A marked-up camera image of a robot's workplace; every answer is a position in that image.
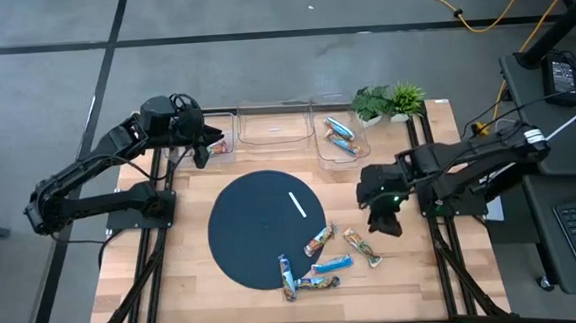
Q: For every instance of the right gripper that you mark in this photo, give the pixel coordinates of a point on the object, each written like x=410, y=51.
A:
x=382, y=186

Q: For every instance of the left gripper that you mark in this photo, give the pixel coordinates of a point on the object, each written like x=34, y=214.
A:
x=190, y=125

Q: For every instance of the red orange granola bar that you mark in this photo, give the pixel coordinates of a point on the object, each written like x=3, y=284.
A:
x=218, y=147
x=319, y=241

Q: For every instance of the light blue granola bar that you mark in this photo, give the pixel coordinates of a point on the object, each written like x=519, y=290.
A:
x=332, y=265

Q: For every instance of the blue orange granola bar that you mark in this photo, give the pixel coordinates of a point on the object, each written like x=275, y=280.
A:
x=344, y=145

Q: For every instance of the dark blue Chewy granola bar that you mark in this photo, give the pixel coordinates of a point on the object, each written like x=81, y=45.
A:
x=287, y=279
x=317, y=282

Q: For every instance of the silver blue granola bar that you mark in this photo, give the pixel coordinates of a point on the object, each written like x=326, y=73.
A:
x=340, y=128

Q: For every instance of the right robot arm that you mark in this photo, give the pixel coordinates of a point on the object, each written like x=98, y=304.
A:
x=468, y=158

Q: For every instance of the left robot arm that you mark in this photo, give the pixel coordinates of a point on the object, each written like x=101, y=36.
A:
x=105, y=203

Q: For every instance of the clear plastic bin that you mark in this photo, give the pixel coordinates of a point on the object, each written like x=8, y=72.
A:
x=328, y=159
x=228, y=122
x=275, y=127

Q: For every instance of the small white strip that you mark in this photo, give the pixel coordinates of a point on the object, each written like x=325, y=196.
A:
x=297, y=203

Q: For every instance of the round dark placemat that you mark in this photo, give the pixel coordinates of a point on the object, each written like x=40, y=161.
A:
x=252, y=234

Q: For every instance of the white sheet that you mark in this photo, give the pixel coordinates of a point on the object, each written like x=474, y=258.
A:
x=496, y=213

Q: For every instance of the broad-leaf potted plant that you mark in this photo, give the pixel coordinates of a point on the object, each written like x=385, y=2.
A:
x=369, y=104

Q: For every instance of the spiky potted plant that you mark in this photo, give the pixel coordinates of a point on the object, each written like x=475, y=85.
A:
x=407, y=99

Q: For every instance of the small white label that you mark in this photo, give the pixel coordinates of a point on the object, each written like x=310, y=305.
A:
x=442, y=101

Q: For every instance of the yellow plug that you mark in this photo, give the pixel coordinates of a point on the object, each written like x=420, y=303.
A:
x=481, y=128

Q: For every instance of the caster wheel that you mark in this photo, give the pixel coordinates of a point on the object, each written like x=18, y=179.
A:
x=543, y=283

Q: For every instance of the dark grey side desk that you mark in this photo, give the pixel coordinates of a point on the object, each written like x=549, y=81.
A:
x=524, y=97

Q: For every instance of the black power adapter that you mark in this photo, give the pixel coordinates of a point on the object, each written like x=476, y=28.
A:
x=561, y=79

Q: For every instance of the black aluminium frame rails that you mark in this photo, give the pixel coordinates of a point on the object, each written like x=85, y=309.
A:
x=444, y=282
x=155, y=290

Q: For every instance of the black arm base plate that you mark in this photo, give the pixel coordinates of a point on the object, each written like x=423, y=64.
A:
x=471, y=210
x=126, y=222

